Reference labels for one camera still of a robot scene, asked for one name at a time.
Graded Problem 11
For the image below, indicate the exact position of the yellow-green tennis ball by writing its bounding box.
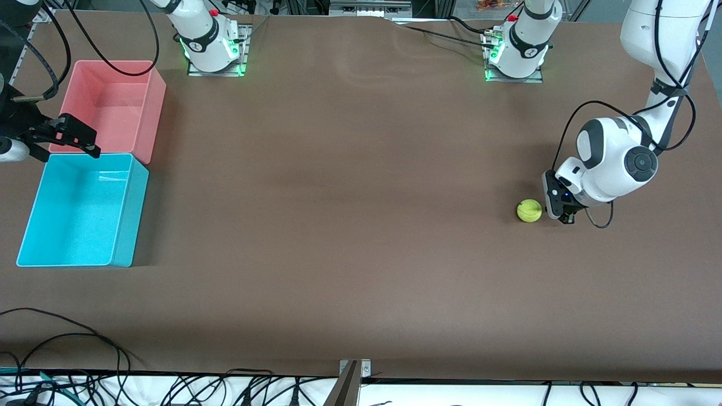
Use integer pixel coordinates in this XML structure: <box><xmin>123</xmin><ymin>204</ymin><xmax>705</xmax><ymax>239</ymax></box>
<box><xmin>517</xmin><ymin>199</ymin><xmax>543</xmax><ymax>223</ymax></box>

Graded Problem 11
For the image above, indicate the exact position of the pink plastic bin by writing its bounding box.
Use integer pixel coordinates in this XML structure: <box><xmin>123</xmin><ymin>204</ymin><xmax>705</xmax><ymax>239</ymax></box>
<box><xmin>49</xmin><ymin>60</ymin><xmax>168</xmax><ymax>165</ymax></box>

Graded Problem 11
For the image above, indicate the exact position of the blue plastic bin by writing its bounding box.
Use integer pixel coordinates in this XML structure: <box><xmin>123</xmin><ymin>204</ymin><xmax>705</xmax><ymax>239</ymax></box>
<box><xmin>16</xmin><ymin>153</ymin><xmax>150</xmax><ymax>268</ymax></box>

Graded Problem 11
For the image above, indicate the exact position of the grey power strip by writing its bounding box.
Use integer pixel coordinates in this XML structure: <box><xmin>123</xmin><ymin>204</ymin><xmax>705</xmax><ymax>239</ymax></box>
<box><xmin>329</xmin><ymin>0</ymin><xmax>413</xmax><ymax>16</ymax></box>

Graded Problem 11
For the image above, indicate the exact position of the black hanging cable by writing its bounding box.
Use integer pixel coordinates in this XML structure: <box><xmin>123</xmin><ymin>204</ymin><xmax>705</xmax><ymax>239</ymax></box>
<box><xmin>0</xmin><ymin>20</ymin><xmax>60</xmax><ymax>103</ymax></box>

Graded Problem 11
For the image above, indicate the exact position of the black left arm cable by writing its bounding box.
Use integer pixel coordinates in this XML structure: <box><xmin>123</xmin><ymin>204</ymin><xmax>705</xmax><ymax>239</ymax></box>
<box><xmin>554</xmin><ymin>0</ymin><xmax>712</xmax><ymax>229</ymax></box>

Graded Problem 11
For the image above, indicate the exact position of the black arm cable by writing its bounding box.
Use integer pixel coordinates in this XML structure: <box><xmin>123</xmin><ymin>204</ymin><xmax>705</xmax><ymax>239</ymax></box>
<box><xmin>554</xmin><ymin>0</ymin><xmax>712</xmax><ymax>229</ymax></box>
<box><xmin>63</xmin><ymin>0</ymin><xmax>161</xmax><ymax>77</ymax></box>

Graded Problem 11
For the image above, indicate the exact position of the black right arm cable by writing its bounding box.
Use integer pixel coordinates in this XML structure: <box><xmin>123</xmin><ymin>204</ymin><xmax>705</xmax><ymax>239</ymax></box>
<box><xmin>63</xmin><ymin>0</ymin><xmax>161</xmax><ymax>77</ymax></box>

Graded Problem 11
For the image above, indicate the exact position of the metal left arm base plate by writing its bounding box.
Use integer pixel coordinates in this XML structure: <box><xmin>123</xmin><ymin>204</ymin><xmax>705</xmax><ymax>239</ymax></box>
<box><xmin>483</xmin><ymin>28</ymin><xmax>544</xmax><ymax>84</ymax></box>

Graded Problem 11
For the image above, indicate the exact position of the long black loose cable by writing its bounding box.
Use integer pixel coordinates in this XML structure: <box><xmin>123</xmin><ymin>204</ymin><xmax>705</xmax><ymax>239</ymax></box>
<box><xmin>0</xmin><ymin>307</ymin><xmax>124</xmax><ymax>374</ymax></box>

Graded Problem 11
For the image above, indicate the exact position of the thin black table cable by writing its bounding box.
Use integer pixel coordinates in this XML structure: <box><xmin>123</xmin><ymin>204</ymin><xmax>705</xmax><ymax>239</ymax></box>
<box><xmin>403</xmin><ymin>25</ymin><xmax>492</xmax><ymax>46</ymax></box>

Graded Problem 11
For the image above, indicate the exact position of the short black loose cable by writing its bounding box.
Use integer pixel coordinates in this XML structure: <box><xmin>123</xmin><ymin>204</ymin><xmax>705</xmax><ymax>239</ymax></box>
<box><xmin>16</xmin><ymin>332</ymin><xmax>143</xmax><ymax>373</ymax></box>

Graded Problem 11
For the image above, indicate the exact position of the teal cable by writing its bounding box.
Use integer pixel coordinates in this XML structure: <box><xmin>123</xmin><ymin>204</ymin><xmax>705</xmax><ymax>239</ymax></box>
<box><xmin>0</xmin><ymin>367</ymin><xmax>77</xmax><ymax>398</ymax></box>

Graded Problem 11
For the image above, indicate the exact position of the silver mounting bracket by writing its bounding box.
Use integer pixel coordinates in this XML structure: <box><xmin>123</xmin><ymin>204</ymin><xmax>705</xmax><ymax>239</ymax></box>
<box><xmin>339</xmin><ymin>359</ymin><xmax>372</xmax><ymax>379</ymax></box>

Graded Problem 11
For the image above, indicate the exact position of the grey camera mount pole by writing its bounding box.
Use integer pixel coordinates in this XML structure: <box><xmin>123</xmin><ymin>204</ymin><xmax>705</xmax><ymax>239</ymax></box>
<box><xmin>323</xmin><ymin>361</ymin><xmax>362</xmax><ymax>406</ymax></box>

